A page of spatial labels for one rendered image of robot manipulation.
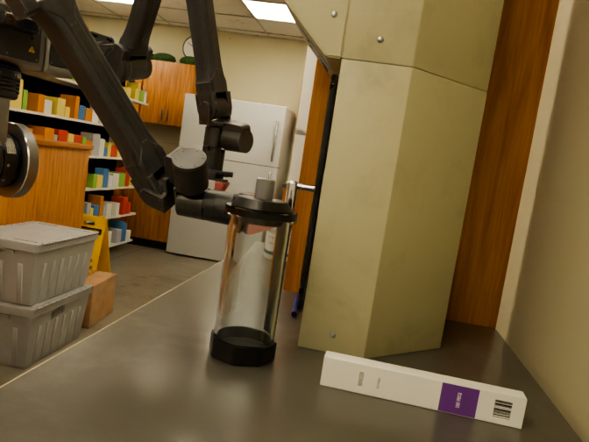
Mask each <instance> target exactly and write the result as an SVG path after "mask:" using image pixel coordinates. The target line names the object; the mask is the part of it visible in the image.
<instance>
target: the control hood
mask: <svg viewBox="0 0 589 442"><path fill-rule="evenodd" d="M283 1H284V2H285V4H286V6H287V8H288V10H289V12H290V14H291V16H292V17H293V19H294V21H295V23H296V25H297V27H298V29H299V30H300V32H301V34H302V37H303V38H304V40H305V42H306V43H307V44H308V46H309V43H308V42H307V40H306V39H305V37H304V35H303V33H302V30H301V28H302V29H303V31H304V32H305V34H306V35H307V36H308V38H309V39H310V41H311V42H312V43H313V45H314V46H315V48H316V49H317V51H318V52H319V53H320V55H322V57H323V58H324V60H325V61H326V62H327V64H328V66H329V68H330V72H331V73H332V74H337V75H338V76H339V74H340V68H341V62H342V59H343V51H344V40H345V34H346V28H347V23H348V17H349V11H350V5H351V0H283ZM300 27H301V28H300ZM309 47H310V46H309Z"/></svg>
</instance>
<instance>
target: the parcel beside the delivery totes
mask: <svg viewBox="0 0 589 442"><path fill-rule="evenodd" d="M116 280H117V274H114V273H108V272H102V271H95V270H90V269H89V271H88V274H87V278H86V281H85V284H88V285H93V287H92V291H91V293H89V298H88V302H87V306H86V310H85V313H84V317H83V320H82V328H86V329H89V328H90V327H92V326H93V325H94V324H96V323H98V322H99V321H100V320H102V319H103V318H104V317H106V316H108V315H109V314H110V313H111V312H112V311H113V303H114V295H115V288H116Z"/></svg>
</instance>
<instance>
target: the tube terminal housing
mask: <svg viewBox="0 0 589 442"><path fill-rule="evenodd" d="M503 4H504V0H351V5H350V11H349V17H348V23H347V28H346V34H345V40H344V51H343V59H342V62H341V68H340V74H339V79H338V85H337V95H336V102H335V107H334V113H333V119H332V125H331V130H330V141H329V147H328V152H327V159H326V164H325V170H324V176H323V186H322V193H321V198H320V204H319V210H318V216H317V221H316V232H315V238H314V244H313V250H312V255H311V262H310V267H309V278H308V283H307V289H306V295H305V301H304V306H303V313H302V323H301V329H300V335H299V340H298V346H301V347H306V348H310V349H315V350H319V351H324V352H326V351H331V352H335V353H342V354H347V355H351V356H356V357H359V358H364V359H369V358H375V357H381V356H388V355H394V354H400V353H412V352H418V351H424V350H430V349H437V348H440V346H441V341H442V336H443V331H444V323H445V318H446V313H447V308H448V303H449V299H450V293H451V284H452V280H453V275H454V270H455V266H456V260H457V256H458V247H459V242H460V237H461V232H462V227H463V222H464V217H465V209H466V204H467V199H468V194H469V189H470V185H471V179H472V171H473V166H474V161H475V156H476V152H477V146H478V142H479V133H480V128H481V123H482V118H483V113H484V109H485V103H486V95H487V90H488V84H489V80H490V74H491V70H492V65H493V57H494V51H495V47H496V41H497V37H498V32H499V27H500V18H501V13H502V8H503Z"/></svg>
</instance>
